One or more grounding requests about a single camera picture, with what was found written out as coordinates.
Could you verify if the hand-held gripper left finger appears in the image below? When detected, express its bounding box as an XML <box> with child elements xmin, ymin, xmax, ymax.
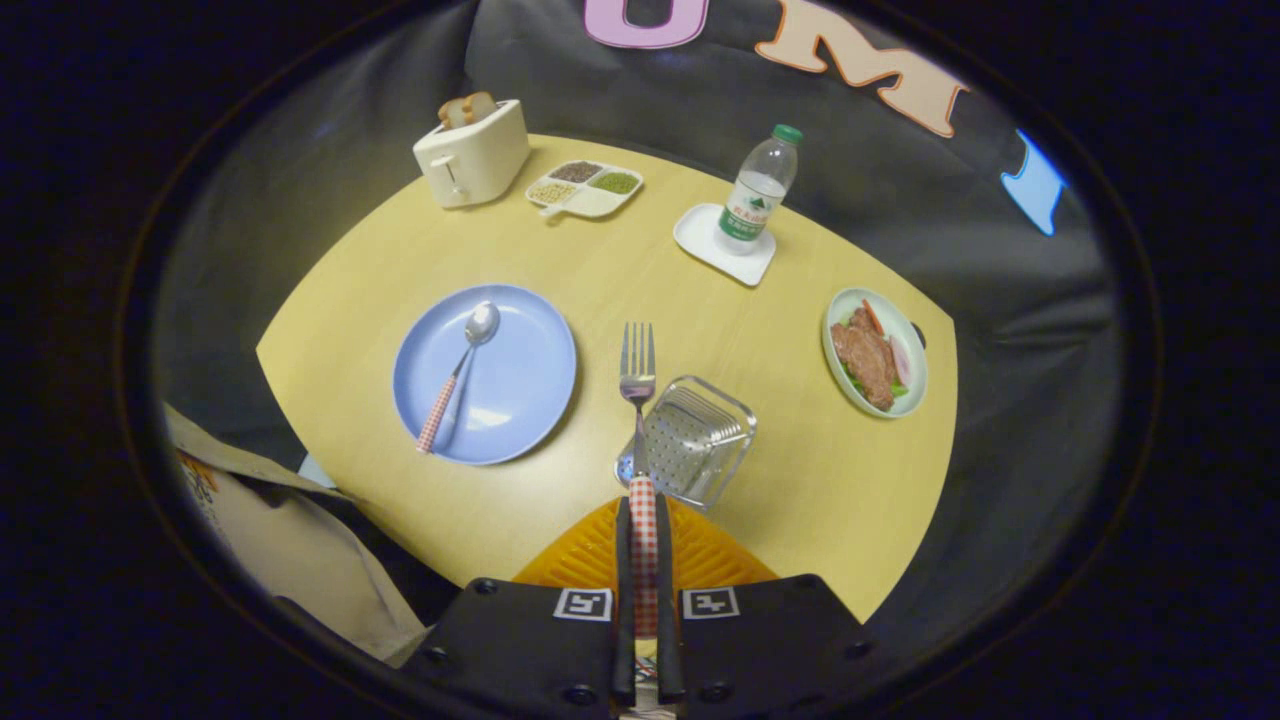
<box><xmin>400</xmin><ymin>497</ymin><xmax>641</xmax><ymax>720</ymax></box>

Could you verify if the white square coaster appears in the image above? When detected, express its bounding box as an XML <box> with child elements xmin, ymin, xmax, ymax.
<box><xmin>673</xmin><ymin>203</ymin><xmax>777</xmax><ymax>287</ymax></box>

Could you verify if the metal wire basket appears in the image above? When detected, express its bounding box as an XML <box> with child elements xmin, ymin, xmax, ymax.
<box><xmin>614</xmin><ymin>375</ymin><xmax>758</xmax><ymax>511</ymax></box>

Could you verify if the beige cardboard box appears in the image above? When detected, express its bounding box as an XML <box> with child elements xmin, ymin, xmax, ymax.
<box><xmin>165</xmin><ymin>405</ymin><xmax>431</xmax><ymax>666</ymax></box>

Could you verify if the cream white toaster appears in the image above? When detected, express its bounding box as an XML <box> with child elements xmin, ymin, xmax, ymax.
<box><xmin>413</xmin><ymin>98</ymin><xmax>531</xmax><ymax>209</ymax></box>

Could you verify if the clear water bottle green cap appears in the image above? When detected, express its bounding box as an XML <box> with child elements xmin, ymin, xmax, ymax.
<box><xmin>714</xmin><ymin>124</ymin><xmax>804</xmax><ymax>256</ymax></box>

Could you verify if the spoon with red checked handle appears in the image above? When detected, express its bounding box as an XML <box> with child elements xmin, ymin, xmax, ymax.
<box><xmin>417</xmin><ymin>301</ymin><xmax>501</xmax><ymax>456</ymax></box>

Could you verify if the white plate with meat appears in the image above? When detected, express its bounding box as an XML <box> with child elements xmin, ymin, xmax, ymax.
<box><xmin>822</xmin><ymin>288</ymin><xmax>929</xmax><ymax>419</ymax></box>

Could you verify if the fork with red checked handle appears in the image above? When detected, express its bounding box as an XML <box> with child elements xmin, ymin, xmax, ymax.
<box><xmin>617</xmin><ymin>321</ymin><xmax>663</xmax><ymax>713</ymax></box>

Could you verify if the white divided dish with beans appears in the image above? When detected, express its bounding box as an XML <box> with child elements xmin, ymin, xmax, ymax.
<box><xmin>525</xmin><ymin>159</ymin><xmax>644</xmax><ymax>220</ymax></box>

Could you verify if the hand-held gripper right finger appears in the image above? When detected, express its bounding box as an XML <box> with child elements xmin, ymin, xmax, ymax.
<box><xmin>655</xmin><ymin>495</ymin><xmax>871</xmax><ymax>720</ymax></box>

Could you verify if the black backdrop cloth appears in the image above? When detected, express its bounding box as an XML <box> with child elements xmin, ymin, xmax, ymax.
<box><xmin>150</xmin><ymin>0</ymin><xmax>1126</xmax><ymax>641</ymax></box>

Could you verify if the blue round plate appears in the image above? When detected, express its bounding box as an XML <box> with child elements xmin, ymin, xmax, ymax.
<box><xmin>392</xmin><ymin>284</ymin><xmax>578</xmax><ymax>466</ymax></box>

